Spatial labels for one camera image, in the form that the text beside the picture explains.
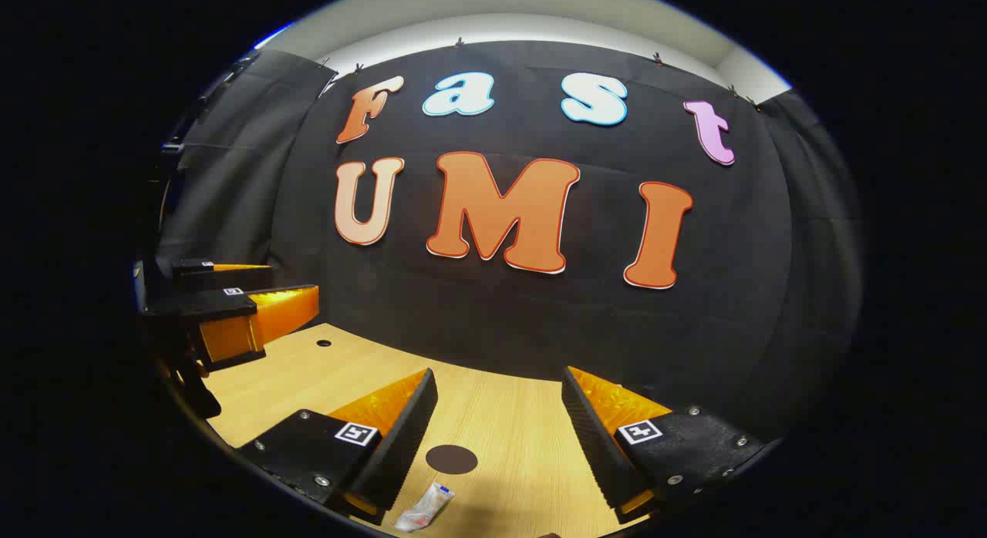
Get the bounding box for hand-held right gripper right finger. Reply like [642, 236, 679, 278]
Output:
[561, 366, 768, 523]

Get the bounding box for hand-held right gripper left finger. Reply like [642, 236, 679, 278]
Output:
[235, 368, 439, 523]

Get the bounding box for dark brown round coaster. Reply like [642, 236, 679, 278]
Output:
[426, 444, 479, 476]

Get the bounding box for white toothpaste tube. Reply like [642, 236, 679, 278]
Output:
[393, 482, 456, 533]

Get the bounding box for wooden desktop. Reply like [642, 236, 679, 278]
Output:
[204, 322, 656, 538]

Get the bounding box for black backdrop cloth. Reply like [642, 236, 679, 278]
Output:
[154, 41, 864, 446]

